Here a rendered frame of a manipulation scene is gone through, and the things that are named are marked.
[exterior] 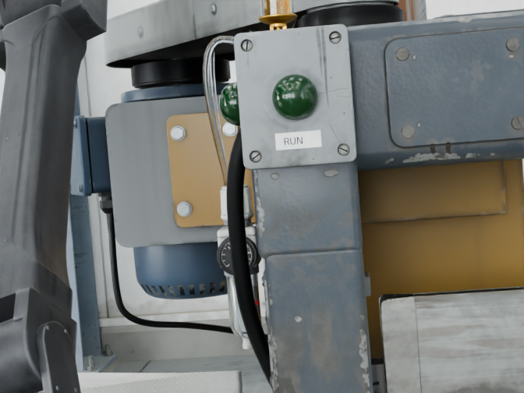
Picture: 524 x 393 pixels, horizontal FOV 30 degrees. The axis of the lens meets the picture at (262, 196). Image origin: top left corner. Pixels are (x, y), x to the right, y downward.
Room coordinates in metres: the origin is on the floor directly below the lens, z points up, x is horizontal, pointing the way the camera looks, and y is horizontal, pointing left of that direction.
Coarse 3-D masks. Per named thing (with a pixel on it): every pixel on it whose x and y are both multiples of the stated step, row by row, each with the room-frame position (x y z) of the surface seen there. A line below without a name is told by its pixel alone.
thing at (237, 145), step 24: (240, 144) 0.71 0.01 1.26; (240, 168) 0.71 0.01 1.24; (240, 192) 0.71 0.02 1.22; (240, 216) 0.71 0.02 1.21; (240, 240) 0.71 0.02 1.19; (240, 264) 0.72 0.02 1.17; (240, 288) 0.72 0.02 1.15; (240, 312) 0.73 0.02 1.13; (264, 336) 0.74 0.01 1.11; (264, 360) 0.74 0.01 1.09
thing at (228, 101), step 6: (228, 84) 0.66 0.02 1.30; (234, 84) 0.66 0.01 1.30; (222, 90) 0.66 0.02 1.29; (228, 90) 0.66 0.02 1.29; (234, 90) 0.66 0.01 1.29; (222, 96) 0.66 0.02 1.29; (228, 96) 0.66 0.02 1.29; (234, 96) 0.65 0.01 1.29; (222, 102) 0.66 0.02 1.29; (228, 102) 0.65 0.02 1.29; (234, 102) 0.65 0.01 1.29; (222, 108) 0.66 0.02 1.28; (228, 108) 0.66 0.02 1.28; (234, 108) 0.65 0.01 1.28; (222, 114) 0.66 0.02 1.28; (228, 114) 0.66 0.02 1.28; (234, 114) 0.66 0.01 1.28; (228, 120) 0.66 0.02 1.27; (234, 120) 0.66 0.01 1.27
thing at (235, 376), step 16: (80, 384) 0.95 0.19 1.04; (96, 384) 0.94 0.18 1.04; (112, 384) 0.88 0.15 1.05; (128, 384) 0.89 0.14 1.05; (144, 384) 0.89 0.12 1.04; (160, 384) 0.89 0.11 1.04; (176, 384) 0.90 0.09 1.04; (192, 384) 0.90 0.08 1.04; (208, 384) 0.90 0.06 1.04; (224, 384) 0.90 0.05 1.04; (240, 384) 0.90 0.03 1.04
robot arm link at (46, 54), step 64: (64, 0) 0.90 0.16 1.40; (0, 64) 0.92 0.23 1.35; (64, 64) 0.87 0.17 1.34; (0, 128) 0.81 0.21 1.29; (64, 128) 0.83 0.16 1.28; (0, 192) 0.76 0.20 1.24; (64, 192) 0.79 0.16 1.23; (0, 256) 0.71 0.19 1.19; (64, 256) 0.75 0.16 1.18; (0, 320) 0.71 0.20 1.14; (64, 320) 0.70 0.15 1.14; (0, 384) 0.66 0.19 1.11
